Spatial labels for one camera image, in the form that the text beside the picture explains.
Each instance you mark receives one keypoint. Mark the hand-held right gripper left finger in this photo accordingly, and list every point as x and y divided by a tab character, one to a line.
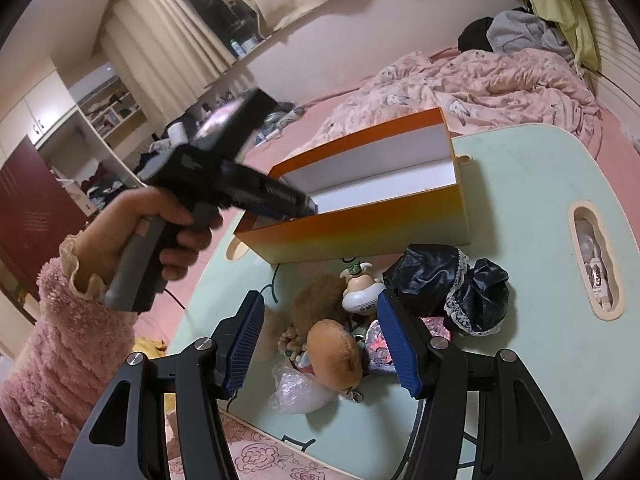
245	345

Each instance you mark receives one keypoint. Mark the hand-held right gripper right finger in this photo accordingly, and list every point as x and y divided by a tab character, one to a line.
400	345

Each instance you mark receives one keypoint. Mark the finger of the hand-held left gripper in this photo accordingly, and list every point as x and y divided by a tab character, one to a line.
290	202

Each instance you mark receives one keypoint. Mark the brown plush toy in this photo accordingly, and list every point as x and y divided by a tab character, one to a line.
332	355

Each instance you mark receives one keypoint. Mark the orange cardboard box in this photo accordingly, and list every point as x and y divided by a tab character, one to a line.
350	235

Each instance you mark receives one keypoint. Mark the black lace-trimmed cap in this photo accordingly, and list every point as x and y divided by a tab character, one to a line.
425	272
482	300

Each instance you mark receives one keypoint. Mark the person's left hand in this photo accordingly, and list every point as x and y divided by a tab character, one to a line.
115	225

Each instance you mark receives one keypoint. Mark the pink printed packet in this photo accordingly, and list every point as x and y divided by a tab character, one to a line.
377	350

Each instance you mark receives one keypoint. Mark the white roll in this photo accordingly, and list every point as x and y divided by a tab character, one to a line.
176	132

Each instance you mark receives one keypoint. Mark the white blue printed cloth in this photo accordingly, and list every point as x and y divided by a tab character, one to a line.
280	120

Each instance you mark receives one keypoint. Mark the white figurine with green hat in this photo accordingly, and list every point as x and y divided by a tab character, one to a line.
360	290

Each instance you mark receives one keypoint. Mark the clear plastic bag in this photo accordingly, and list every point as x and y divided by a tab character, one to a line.
297	390

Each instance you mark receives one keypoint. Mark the white bottle with green cap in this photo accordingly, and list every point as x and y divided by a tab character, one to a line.
235	47

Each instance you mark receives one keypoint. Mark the narrow cream curtain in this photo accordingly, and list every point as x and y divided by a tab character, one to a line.
165	60

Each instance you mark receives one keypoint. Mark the yellow cloth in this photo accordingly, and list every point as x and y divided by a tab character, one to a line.
150	346

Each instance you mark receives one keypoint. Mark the white open shelves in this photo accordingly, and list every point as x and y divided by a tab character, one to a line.
110	110

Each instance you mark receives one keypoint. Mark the pink floral cloth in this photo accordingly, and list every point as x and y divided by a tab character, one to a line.
260	455

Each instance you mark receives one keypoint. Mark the white upper cabinet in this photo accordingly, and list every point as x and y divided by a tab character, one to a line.
35	105

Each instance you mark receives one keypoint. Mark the mint green lap table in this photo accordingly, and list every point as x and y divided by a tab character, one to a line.
525	200

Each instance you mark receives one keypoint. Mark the dark red door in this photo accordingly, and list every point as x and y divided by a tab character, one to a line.
35	200

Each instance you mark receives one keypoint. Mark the pink printed blanket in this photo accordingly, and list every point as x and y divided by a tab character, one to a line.
475	85

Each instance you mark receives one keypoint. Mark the black garment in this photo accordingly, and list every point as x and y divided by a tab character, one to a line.
475	32

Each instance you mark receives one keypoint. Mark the grey garment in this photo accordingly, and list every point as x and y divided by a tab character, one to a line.
525	32

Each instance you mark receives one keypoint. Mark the yellow-green hanging garment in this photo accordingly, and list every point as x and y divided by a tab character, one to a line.
565	0

